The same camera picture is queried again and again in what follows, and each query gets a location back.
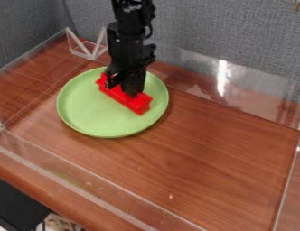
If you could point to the green round plate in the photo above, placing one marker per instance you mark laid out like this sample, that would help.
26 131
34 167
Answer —
94 114

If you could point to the clear acrylic corner bracket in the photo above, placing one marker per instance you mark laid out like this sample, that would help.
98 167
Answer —
86 49

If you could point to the red plastic block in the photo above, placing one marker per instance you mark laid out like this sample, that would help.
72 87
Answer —
138 104

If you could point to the clear acrylic enclosure wall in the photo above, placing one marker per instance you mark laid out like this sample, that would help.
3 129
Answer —
213 168

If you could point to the white power strip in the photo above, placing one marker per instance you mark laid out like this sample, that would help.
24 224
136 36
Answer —
58 223

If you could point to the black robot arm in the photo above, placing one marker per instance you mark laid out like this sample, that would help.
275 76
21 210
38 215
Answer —
134 10

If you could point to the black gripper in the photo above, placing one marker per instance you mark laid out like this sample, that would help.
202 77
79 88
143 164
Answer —
130 56

